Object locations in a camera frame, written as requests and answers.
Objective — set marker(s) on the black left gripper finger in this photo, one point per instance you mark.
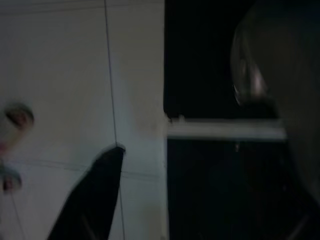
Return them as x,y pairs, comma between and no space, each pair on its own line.
95,195

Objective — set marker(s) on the white tape strip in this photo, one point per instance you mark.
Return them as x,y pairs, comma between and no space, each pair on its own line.
225,130

